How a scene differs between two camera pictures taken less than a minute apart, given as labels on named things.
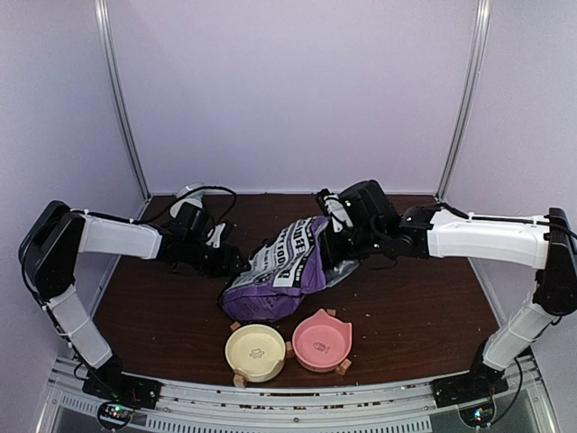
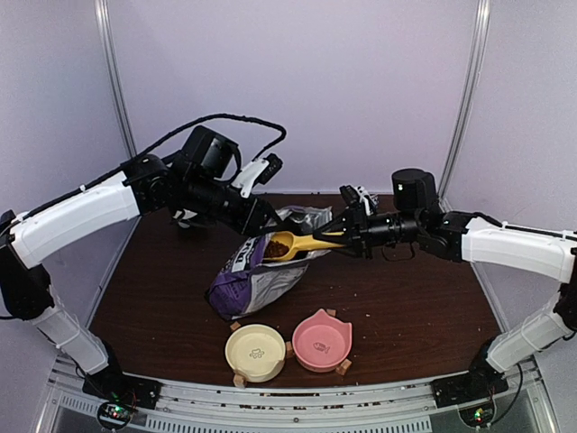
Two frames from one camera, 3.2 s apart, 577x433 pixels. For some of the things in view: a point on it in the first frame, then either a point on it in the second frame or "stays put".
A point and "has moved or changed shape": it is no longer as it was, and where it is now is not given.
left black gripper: (226, 264) -> (249, 222)
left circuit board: (114, 416) stays put
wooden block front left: (238, 381) stays put
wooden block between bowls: (288, 349) stays put
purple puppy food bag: (277, 280) has moved or changed shape
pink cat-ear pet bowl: (321, 342) stays put
